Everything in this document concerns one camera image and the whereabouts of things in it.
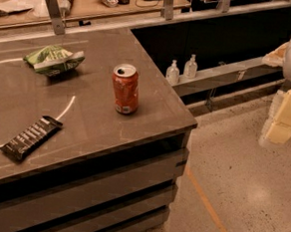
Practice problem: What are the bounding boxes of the red coke can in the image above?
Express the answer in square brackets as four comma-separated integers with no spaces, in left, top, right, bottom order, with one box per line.
[112,64,140,115]

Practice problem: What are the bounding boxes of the metal bracket right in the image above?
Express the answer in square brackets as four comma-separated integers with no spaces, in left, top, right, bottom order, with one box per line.
[160,0,173,21]

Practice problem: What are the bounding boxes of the grey metal shelf rail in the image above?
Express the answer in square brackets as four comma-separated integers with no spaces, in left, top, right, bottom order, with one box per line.
[173,57,282,97]

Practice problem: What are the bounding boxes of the clear sanitizer bottle right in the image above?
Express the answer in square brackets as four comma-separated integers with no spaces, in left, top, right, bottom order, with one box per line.
[183,55,198,79]

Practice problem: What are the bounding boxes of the clear sanitizer bottle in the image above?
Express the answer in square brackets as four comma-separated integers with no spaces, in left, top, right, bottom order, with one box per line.
[183,55,198,79]
[166,60,179,85]

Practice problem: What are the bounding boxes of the grey drawer cabinet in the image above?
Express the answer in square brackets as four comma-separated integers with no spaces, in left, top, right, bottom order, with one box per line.
[0,132,188,232]

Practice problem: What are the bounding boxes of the green chip bag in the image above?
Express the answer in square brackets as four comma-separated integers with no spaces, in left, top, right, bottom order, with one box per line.
[24,45,85,77]

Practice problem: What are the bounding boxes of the metal bracket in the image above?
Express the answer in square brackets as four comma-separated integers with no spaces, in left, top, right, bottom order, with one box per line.
[160,0,173,21]
[45,0,65,35]

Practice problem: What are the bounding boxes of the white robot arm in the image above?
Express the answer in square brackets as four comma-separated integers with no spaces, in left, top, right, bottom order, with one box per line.
[259,39,291,146]

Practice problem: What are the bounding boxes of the clear sanitizer bottle left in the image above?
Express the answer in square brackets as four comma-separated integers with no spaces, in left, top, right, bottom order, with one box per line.
[166,60,179,85]

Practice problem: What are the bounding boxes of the metal bracket left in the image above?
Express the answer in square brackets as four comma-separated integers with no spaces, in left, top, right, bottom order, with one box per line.
[45,0,65,35]

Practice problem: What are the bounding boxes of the white paper sheets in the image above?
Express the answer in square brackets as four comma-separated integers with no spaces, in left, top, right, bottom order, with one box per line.
[0,0,49,18]

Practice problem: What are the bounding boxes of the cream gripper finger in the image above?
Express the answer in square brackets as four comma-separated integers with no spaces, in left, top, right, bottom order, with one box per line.
[262,42,288,67]
[258,89,291,146]

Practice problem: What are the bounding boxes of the black rxbar chocolate bar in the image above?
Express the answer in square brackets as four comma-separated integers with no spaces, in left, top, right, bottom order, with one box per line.
[0,116,63,162]

